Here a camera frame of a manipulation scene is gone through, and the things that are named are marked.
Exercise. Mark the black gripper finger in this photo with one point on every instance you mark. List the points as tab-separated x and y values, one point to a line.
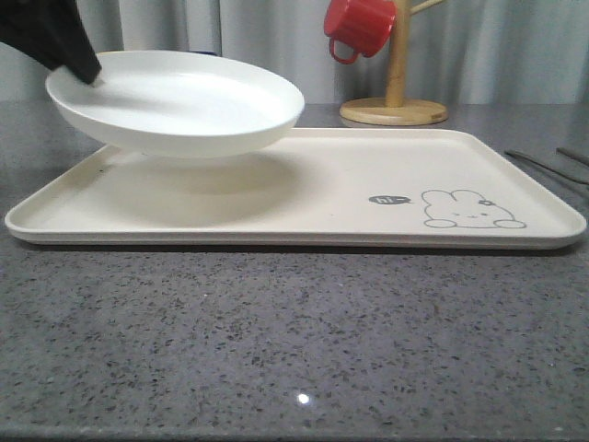
52	33

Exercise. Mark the white round plate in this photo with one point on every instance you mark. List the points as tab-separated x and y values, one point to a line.
178	104

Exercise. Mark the silver metal spoon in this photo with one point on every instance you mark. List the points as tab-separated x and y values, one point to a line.
560	173

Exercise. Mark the red mug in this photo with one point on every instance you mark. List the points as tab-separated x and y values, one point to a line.
362	25

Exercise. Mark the cream rabbit serving tray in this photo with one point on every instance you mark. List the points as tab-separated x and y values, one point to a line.
418	188

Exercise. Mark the wooden mug tree stand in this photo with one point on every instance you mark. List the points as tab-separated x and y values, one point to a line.
394	109

